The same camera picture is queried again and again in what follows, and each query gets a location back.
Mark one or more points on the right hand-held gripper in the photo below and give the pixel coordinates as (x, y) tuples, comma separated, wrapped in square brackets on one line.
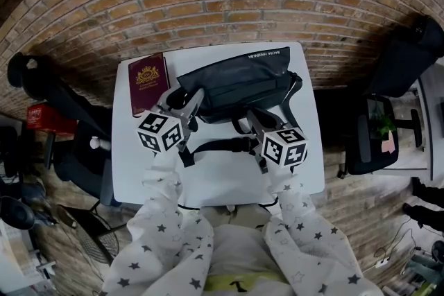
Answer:
[(284, 147)]

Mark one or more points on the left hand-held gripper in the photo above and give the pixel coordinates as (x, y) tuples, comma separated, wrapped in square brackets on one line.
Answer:
[(159, 131)]

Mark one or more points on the person's left forearm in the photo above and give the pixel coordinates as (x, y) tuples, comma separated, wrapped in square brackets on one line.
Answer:
[(163, 218)]

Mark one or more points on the person's right forearm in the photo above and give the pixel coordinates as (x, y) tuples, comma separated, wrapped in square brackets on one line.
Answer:
[(305, 239)]

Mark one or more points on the maroon gold-crest book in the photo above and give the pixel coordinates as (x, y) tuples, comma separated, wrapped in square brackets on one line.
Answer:
[(147, 83)]

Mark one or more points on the small white cylinder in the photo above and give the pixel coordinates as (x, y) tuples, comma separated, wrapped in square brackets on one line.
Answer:
[(98, 143)]

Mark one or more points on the person's beige trousers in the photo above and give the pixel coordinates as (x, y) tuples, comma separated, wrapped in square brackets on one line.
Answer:
[(236, 215)]

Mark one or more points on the small green plant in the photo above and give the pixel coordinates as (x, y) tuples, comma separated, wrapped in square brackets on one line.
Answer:
[(383, 124)]

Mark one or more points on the pink paper note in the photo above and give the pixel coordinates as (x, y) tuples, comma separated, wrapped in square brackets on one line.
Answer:
[(389, 143)]

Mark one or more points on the person's torso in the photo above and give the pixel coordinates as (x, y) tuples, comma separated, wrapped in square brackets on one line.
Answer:
[(243, 253)]

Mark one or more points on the red box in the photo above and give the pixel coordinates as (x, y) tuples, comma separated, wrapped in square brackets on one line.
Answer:
[(45, 118)]

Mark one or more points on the black office chair with plant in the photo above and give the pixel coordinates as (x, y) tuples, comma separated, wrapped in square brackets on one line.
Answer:
[(399, 72)]

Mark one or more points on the grey desk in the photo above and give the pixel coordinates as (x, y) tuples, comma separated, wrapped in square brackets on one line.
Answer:
[(428, 97)]

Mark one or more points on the white power strip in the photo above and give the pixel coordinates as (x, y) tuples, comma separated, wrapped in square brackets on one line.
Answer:
[(382, 263)]

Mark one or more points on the dark blue machine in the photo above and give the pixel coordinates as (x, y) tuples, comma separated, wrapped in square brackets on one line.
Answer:
[(21, 211)]

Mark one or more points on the metal frame equipment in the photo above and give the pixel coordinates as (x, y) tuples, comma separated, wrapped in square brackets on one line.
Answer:
[(426, 267)]

